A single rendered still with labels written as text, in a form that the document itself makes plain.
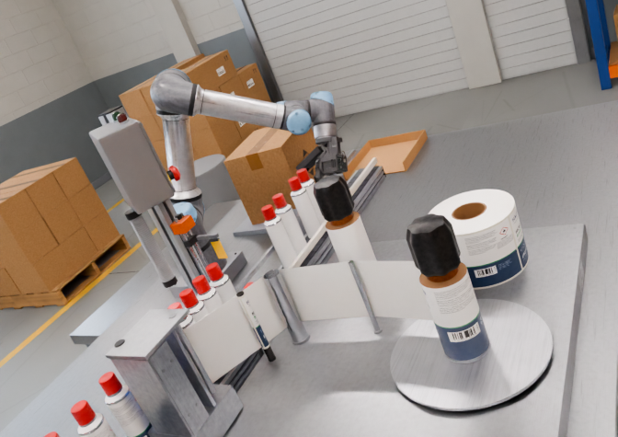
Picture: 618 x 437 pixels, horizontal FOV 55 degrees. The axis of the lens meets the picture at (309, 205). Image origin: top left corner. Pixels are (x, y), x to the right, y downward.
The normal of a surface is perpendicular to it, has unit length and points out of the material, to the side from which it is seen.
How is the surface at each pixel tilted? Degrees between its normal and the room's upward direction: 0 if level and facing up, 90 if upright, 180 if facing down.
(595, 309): 0
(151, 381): 90
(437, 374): 0
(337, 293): 90
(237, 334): 90
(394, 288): 90
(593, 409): 0
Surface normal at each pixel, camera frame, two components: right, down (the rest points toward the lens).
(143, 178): 0.44, 0.19
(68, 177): 0.85, -0.14
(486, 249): 0.02, 0.39
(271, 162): -0.29, 0.48
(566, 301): -0.36, -0.86
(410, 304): -0.51, 0.51
